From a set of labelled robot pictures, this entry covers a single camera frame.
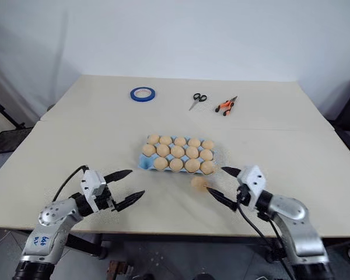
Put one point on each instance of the tan egg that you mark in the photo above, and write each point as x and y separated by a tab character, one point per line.
194	143
163	150
180	141
177	152
149	150
192	152
192	165
206	154
154	139
176	164
165	140
160	163
208	144
207	167
198	183

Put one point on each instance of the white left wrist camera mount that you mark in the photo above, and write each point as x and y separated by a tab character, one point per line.
91	182

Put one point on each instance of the orange black cutting pliers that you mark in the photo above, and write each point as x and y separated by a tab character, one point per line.
226	105

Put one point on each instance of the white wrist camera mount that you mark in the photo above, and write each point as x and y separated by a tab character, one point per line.
253	182
91	182

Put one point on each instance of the dark rounded shape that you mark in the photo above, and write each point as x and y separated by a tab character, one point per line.
203	276

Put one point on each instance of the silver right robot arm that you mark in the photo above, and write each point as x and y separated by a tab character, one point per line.
294	224

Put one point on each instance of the black mesh tray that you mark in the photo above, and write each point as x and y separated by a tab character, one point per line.
8	140

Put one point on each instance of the blue egg carton tray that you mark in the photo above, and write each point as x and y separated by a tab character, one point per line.
145	164

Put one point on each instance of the blue tape roll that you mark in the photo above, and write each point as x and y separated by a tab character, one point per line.
134	97

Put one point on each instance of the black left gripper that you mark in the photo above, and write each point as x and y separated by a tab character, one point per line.
105	199

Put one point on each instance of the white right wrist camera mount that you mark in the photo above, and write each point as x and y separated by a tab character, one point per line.
253	182

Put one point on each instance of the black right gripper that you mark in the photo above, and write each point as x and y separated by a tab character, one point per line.
243	196

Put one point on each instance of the black metal stand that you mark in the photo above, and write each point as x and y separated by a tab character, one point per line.
3	112

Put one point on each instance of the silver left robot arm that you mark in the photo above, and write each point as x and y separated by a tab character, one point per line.
54	216

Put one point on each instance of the brown rusty object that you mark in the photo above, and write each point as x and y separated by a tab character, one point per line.
119	266

